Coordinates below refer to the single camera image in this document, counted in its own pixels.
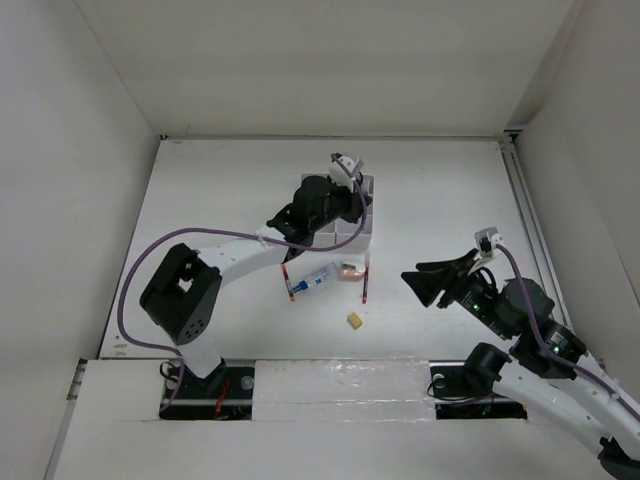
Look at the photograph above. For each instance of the metal rail right side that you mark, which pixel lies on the metal rail right side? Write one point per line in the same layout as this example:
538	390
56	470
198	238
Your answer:
545	271

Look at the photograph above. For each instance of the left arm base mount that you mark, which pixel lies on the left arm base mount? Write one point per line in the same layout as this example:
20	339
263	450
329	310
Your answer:
229	398

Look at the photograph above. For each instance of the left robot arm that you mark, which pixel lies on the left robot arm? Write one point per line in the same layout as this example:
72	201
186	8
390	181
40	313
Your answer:
181	295

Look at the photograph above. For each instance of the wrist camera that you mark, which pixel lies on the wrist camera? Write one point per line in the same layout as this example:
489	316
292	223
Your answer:
344	170
487	242

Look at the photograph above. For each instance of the yellow eraser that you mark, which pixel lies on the yellow eraser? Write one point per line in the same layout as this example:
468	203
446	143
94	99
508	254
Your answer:
354	321

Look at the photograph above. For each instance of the clear blue glue bottle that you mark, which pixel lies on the clear blue glue bottle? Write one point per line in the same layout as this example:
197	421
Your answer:
316	278

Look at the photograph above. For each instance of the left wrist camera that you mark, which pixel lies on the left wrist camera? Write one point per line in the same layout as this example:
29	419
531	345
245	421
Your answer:
344	170

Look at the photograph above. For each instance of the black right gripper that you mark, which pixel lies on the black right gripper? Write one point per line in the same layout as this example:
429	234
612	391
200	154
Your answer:
430	276

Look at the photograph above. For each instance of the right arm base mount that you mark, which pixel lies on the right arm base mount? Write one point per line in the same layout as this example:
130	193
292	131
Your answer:
463	390

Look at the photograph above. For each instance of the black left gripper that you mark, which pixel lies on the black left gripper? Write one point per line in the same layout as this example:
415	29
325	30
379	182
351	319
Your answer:
353	200

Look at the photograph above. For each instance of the white right organizer bin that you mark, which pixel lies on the white right organizer bin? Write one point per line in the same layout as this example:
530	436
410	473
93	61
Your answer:
362	230

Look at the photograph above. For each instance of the metal front rail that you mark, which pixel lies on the metal front rail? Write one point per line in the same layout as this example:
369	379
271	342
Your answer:
135	386

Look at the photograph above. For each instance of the red pen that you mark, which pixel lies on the red pen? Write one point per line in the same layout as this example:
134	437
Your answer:
366	275
287	282

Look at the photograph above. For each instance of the metal rail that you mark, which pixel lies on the metal rail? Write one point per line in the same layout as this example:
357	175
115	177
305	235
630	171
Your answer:
545	271
135	386

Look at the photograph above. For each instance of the pink white stapler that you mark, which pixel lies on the pink white stapler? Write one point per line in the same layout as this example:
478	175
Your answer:
351	271

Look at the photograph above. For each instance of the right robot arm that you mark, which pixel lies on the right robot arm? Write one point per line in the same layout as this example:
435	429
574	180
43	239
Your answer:
548	369

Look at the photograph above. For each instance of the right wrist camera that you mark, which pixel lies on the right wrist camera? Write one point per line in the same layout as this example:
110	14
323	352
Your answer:
487	242

